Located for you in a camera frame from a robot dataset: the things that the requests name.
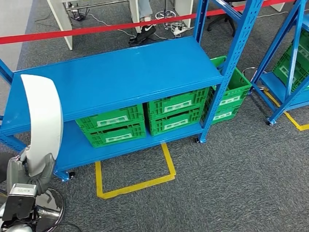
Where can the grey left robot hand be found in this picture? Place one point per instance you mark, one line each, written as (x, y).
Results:
(48, 173)

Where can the white curved panel part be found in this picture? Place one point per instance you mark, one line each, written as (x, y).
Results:
(43, 121)

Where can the wide blue metal shelf rack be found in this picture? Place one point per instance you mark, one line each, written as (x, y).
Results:
(120, 70)

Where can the narrow blue metal shelf rack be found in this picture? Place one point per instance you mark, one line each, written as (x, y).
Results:
(294, 48)

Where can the red barrier tape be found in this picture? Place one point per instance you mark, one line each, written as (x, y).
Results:
(72, 31)

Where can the person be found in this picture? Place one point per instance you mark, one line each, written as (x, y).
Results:
(145, 6)

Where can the white power strip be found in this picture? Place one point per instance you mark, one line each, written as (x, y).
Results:
(178, 31)

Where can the white desk panel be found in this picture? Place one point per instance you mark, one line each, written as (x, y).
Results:
(185, 9)

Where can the black office chair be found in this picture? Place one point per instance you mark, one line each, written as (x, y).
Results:
(231, 27)

